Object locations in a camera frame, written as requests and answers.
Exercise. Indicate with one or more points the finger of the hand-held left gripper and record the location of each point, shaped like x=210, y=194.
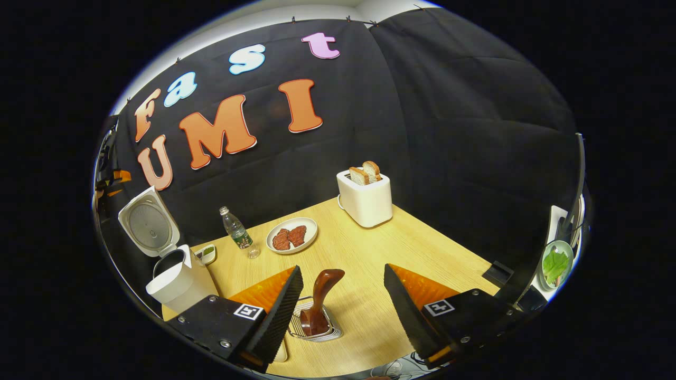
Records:
x=122, y=176

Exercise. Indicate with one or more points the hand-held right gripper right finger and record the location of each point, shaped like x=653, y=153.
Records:
x=409, y=316

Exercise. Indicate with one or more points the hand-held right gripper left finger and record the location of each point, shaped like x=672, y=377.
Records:
x=280, y=316

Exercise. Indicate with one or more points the brown wooden spoon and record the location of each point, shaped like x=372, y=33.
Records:
x=325, y=287

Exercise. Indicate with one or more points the white rice cooker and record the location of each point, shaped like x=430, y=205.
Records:
x=179, y=287

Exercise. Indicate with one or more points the red meat piece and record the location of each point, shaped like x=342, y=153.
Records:
x=281, y=240
x=297, y=236

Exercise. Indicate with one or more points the clear plastic water bottle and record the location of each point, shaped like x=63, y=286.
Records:
x=236, y=232

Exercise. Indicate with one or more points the white round plate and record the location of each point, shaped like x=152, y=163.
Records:
x=310, y=224

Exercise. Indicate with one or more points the small black box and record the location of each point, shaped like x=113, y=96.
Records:
x=496, y=273

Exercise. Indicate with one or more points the white toaster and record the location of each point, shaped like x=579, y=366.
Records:
x=364, y=203

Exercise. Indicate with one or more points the green leafy vegetable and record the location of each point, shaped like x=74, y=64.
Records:
x=555, y=264

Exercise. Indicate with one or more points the white side shelf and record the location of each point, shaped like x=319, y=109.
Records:
x=552, y=219

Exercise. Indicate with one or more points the green plate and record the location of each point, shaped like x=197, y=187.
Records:
x=570, y=253

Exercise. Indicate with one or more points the black backdrop cloth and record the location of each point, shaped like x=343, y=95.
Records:
x=449, y=132

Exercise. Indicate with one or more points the black stand pole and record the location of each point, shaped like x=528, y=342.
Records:
x=579, y=179

